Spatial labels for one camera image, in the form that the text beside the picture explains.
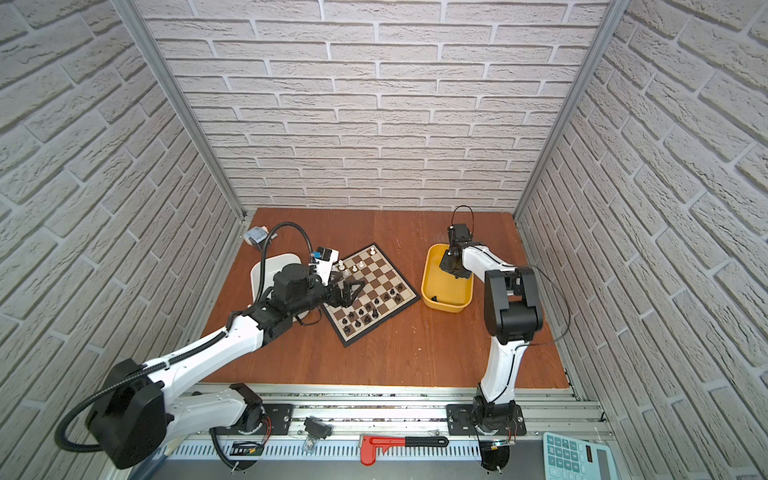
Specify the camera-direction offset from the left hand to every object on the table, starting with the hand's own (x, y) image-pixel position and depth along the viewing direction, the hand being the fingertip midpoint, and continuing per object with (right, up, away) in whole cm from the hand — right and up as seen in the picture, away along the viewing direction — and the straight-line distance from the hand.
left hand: (354, 276), depth 78 cm
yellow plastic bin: (+26, -7, +19) cm, 33 cm away
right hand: (+31, +2, +23) cm, 39 cm away
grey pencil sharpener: (-40, +12, +28) cm, 50 cm away
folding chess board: (+8, -8, +17) cm, 20 cm away
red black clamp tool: (+5, -39, -9) cm, 40 cm away
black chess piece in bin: (+24, -9, +16) cm, 30 cm away
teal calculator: (+52, -42, -10) cm, 67 cm away
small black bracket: (-8, -36, -7) cm, 38 cm away
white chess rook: (+3, +6, +28) cm, 28 cm away
